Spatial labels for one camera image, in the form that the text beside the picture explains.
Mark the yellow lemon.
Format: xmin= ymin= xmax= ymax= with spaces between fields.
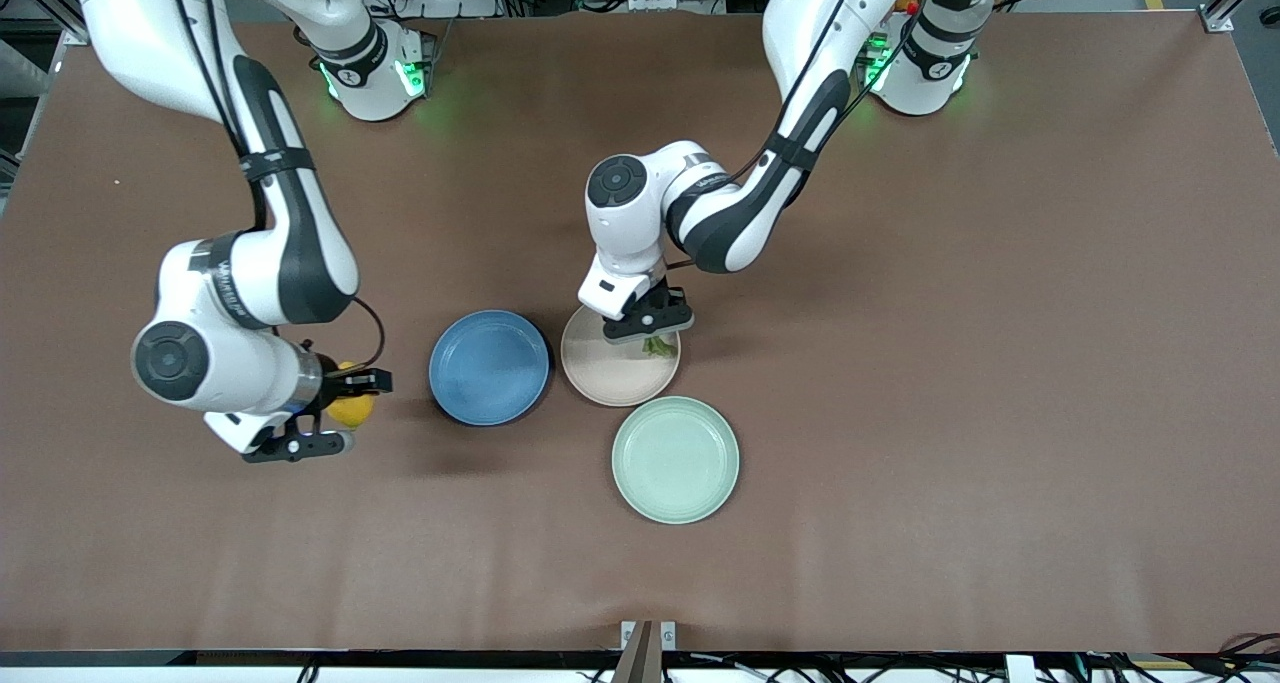
xmin=325 ymin=361 xmax=377 ymax=430

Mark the beige plate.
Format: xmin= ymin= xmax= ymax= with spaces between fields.
xmin=560 ymin=303 xmax=682 ymax=408

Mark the blue plate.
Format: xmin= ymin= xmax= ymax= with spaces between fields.
xmin=428 ymin=309 xmax=552 ymax=427

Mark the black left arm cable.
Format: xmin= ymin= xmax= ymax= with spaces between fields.
xmin=665 ymin=0 xmax=941 ymax=269

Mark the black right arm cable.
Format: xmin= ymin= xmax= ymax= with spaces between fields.
xmin=165 ymin=0 xmax=387 ymax=374

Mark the pale green plate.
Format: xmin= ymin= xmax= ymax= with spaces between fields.
xmin=611 ymin=395 xmax=742 ymax=525

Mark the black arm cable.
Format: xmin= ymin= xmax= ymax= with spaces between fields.
xmin=665 ymin=0 xmax=941 ymax=269
xmin=165 ymin=0 xmax=387 ymax=374

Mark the metal table edge bracket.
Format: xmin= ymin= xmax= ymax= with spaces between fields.
xmin=620 ymin=620 xmax=678 ymax=683

